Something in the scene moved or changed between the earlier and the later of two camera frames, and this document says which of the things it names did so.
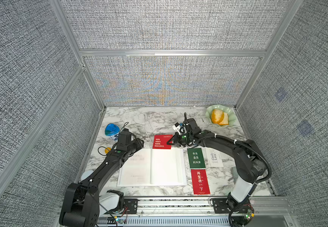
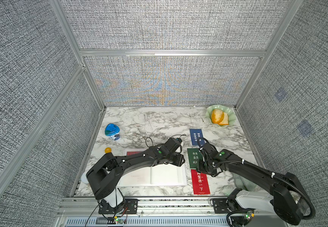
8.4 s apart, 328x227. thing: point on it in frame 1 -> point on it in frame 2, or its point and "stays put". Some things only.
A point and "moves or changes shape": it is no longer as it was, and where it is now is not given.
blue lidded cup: [112, 130] stays put
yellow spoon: [107, 151] stays put
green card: [195, 158] stays put
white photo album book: [149, 167] stays put
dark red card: [159, 142] moves or changes shape
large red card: [200, 184] stays put
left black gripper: [139, 144] -> [180, 158]
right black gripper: [175, 138] -> [199, 169]
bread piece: [218, 116] stays put
